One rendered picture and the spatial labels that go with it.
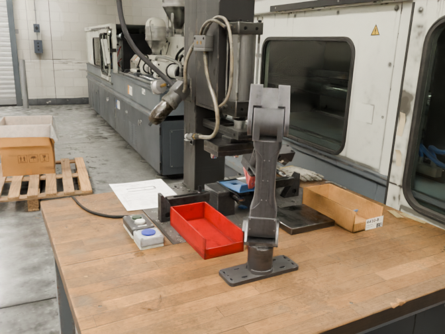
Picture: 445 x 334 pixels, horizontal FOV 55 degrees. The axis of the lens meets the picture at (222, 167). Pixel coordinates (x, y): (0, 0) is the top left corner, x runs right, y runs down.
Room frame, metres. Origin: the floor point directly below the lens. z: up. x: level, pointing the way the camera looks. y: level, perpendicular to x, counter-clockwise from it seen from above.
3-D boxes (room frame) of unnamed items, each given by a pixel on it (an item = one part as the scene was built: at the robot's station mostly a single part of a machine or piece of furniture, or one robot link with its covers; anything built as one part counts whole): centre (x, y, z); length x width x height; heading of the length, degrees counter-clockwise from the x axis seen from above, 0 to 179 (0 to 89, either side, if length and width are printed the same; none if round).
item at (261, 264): (0.96, -0.10, 0.94); 0.20 x 0.07 x 0.08; 118
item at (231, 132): (1.44, -0.01, 1.22); 0.26 x 0.18 x 0.30; 28
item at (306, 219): (1.29, -0.25, 0.91); 0.17 x 0.16 x 0.02; 118
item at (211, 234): (1.15, 0.05, 0.93); 0.25 x 0.12 x 0.06; 28
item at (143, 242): (1.10, 0.20, 0.90); 0.07 x 0.07 x 0.06; 28
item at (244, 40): (1.38, -0.05, 1.37); 0.11 x 0.09 x 0.30; 118
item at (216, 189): (1.39, -0.05, 0.98); 0.20 x 0.10 x 0.01; 118
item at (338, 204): (1.35, -0.40, 0.93); 0.25 x 0.13 x 0.08; 28
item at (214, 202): (1.39, -0.05, 0.94); 0.20 x 0.10 x 0.07; 118
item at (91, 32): (8.19, 1.92, 1.24); 2.95 x 0.98 x 0.90; 25
